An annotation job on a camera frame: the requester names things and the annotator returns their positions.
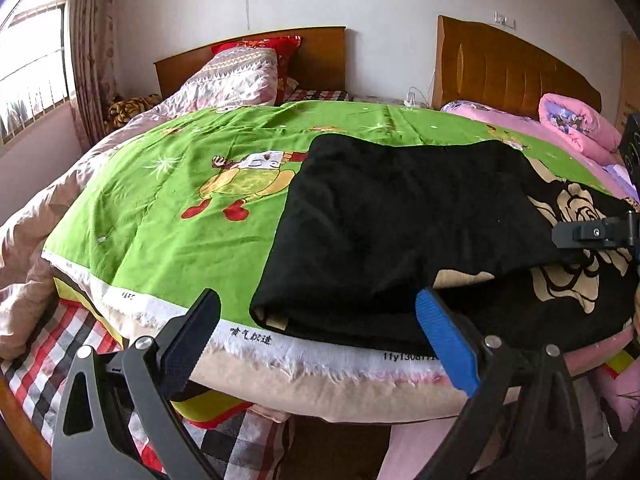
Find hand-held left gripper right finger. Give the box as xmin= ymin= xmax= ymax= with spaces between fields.
xmin=416 ymin=287 xmax=586 ymax=480

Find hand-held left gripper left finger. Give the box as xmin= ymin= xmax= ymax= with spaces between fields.
xmin=52 ymin=287 xmax=222 ymax=480

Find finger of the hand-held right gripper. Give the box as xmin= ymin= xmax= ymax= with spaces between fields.
xmin=552 ymin=212 xmax=640 ymax=251

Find black rose print pants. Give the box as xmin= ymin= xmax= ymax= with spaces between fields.
xmin=250 ymin=132 xmax=640 ymax=357

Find purple pillow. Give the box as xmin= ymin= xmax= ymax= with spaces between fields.
xmin=599 ymin=159 xmax=635 ymax=197

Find folded pink floral quilt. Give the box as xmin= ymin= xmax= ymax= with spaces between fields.
xmin=538 ymin=92 xmax=624 ymax=154

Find light wooden wardrobe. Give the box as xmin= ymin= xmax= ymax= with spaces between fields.
xmin=614 ymin=32 xmax=640 ymax=134

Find person's left leg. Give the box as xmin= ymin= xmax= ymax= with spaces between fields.
xmin=386 ymin=412 xmax=473 ymax=480

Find pink bed sheet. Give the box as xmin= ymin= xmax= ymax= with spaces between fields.
xmin=440 ymin=99 xmax=640 ymax=202

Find red checked bed sheet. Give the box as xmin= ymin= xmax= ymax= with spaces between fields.
xmin=0 ymin=87 xmax=350 ymax=480

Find right wooden headboard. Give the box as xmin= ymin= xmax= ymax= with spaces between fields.
xmin=432 ymin=14 xmax=603 ymax=122

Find green cartoon print cloth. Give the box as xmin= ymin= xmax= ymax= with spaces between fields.
xmin=41 ymin=100 xmax=640 ymax=361

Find tiger print plush blanket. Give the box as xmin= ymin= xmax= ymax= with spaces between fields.
xmin=107 ymin=93 xmax=163 ymax=134

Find floral covered nightstand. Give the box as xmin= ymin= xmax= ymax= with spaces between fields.
xmin=349 ymin=94 xmax=442 ymax=109

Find light pink patterned quilt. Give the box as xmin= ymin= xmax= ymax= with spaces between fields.
xmin=0 ymin=49 xmax=279 ymax=362

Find pink patterned curtain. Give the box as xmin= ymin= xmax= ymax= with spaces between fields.
xmin=66 ymin=0 xmax=120 ymax=147

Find red floral pillow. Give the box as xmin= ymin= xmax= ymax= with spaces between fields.
xmin=210 ymin=34 xmax=303 ymax=106

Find plain wooden headboard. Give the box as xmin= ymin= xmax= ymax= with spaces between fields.
xmin=153 ymin=25 xmax=347 ymax=106

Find barred window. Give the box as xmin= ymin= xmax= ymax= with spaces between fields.
xmin=0 ymin=0 xmax=77 ymax=147

